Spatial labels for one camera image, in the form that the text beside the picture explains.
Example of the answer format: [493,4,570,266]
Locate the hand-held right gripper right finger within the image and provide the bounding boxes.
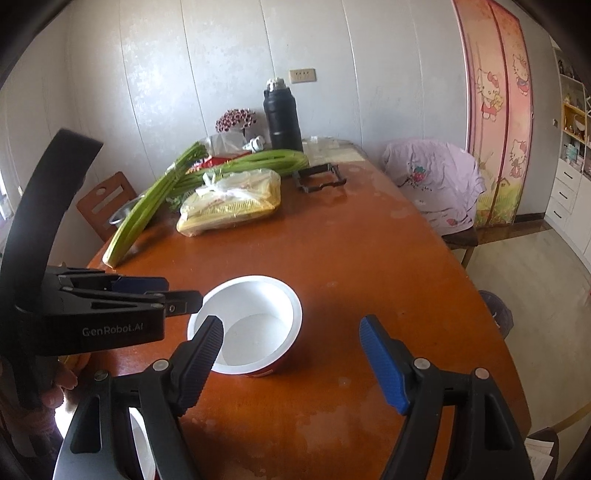
[359,315,527,480]

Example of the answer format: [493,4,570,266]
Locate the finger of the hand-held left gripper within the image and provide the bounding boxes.
[110,275,170,295]
[163,289,204,319]

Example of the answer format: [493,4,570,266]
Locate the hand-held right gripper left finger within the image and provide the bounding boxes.
[69,315,225,480]

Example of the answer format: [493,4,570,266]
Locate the red and white noodle cup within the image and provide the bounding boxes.
[187,275,304,378]
[128,406,157,480]

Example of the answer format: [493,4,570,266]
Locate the person's left forearm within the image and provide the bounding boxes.
[0,401,63,480]

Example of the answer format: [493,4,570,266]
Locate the person's left hand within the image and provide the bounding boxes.
[39,355,79,409]

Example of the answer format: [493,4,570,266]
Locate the celery bunch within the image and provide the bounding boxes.
[102,141,209,269]

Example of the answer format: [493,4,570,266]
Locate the steel bowl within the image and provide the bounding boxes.
[109,196,144,227]

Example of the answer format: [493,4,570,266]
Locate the wooden slat-back chair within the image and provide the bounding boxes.
[76,172,139,243]

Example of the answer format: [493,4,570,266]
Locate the yellow food in plastic bag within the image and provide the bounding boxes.
[177,167,282,238]

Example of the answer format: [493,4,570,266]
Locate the dark round stool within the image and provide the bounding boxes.
[478,290,514,340]

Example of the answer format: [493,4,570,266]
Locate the red packet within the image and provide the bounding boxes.
[194,156,229,174]

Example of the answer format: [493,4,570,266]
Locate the window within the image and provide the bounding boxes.
[0,171,12,220]

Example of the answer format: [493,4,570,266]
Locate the dark wooden chair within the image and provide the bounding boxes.
[443,226,481,268]

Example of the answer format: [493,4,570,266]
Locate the green vegetable stalks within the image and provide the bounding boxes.
[168,148,309,188]

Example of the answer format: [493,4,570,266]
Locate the white plastic bag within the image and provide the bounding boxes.
[204,131,247,155]

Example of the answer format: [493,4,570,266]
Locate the white papers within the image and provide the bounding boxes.
[526,436,561,480]

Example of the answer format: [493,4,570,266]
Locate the red and white bouquet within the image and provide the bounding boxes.
[215,107,258,134]

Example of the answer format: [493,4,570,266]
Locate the black thermos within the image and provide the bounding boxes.
[263,78,304,153]

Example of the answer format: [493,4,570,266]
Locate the folded clear table cover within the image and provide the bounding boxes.
[302,136,365,167]

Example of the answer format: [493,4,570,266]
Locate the white shelf cabinet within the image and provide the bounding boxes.
[542,39,591,264]

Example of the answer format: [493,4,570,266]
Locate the pink cartoon cloth wardrobe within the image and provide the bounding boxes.
[452,0,534,229]

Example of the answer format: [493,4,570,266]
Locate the black metal frame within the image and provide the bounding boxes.
[293,163,347,193]

